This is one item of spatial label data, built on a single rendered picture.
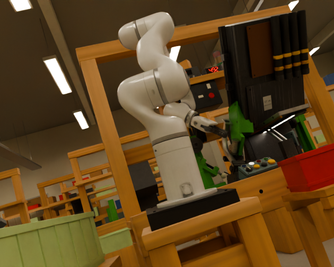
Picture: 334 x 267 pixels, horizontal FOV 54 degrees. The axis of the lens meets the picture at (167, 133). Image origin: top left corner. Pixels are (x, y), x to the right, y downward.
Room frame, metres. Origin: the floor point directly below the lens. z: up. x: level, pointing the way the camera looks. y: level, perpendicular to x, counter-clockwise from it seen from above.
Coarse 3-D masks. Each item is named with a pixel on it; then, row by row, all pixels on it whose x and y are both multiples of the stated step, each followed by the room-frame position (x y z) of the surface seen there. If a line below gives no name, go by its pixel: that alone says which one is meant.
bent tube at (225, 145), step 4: (224, 120) 1.68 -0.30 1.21; (228, 120) 1.69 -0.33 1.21; (224, 124) 1.68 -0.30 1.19; (228, 124) 1.66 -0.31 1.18; (232, 124) 1.67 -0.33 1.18; (224, 128) 1.69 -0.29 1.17; (228, 128) 1.70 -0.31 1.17; (224, 140) 1.73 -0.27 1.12; (224, 144) 1.73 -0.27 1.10; (224, 148) 1.72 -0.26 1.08; (224, 152) 1.71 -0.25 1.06; (228, 152) 1.69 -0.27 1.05; (228, 156) 1.67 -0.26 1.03; (232, 156) 1.66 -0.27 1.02; (228, 160) 1.67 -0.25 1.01; (232, 160) 1.63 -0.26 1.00; (232, 164) 1.62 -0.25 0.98
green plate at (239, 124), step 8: (232, 104) 1.65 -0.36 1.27; (232, 112) 1.65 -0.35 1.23; (240, 112) 1.61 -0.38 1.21; (232, 120) 1.66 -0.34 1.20; (240, 120) 1.61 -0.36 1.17; (248, 120) 1.62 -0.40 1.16; (232, 128) 1.67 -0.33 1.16; (240, 128) 1.59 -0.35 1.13; (248, 128) 1.62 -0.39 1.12; (232, 136) 1.68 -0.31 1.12
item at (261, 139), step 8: (280, 128) 1.83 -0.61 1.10; (288, 128) 1.84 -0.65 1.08; (248, 136) 1.78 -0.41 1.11; (256, 136) 1.79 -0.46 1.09; (264, 136) 1.80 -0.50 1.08; (272, 136) 1.81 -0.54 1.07; (248, 144) 1.78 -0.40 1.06; (256, 144) 1.79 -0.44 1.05; (264, 144) 1.80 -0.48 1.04; (272, 144) 1.81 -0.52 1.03; (248, 152) 1.78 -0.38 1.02; (256, 152) 1.78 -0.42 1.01; (264, 152) 1.79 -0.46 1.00; (272, 152) 1.80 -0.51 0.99; (280, 152) 1.82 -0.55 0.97; (256, 160) 1.78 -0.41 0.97; (280, 160) 1.81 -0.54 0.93
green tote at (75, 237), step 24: (72, 216) 0.97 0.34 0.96; (0, 240) 0.62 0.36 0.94; (24, 240) 0.70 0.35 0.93; (48, 240) 0.80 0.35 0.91; (72, 240) 0.93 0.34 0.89; (96, 240) 1.12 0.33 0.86; (0, 264) 0.61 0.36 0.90; (24, 264) 0.68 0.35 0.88; (48, 264) 0.78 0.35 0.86; (72, 264) 0.90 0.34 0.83; (96, 264) 1.07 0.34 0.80
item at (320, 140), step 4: (312, 112) 9.30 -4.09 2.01; (308, 116) 9.22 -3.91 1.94; (316, 128) 9.23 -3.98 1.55; (320, 128) 9.26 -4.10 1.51; (316, 136) 9.29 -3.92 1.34; (320, 136) 9.32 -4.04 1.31; (316, 140) 9.34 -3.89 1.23; (320, 140) 9.31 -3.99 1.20; (324, 140) 9.34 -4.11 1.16; (320, 144) 9.22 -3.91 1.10; (324, 144) 9.24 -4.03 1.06
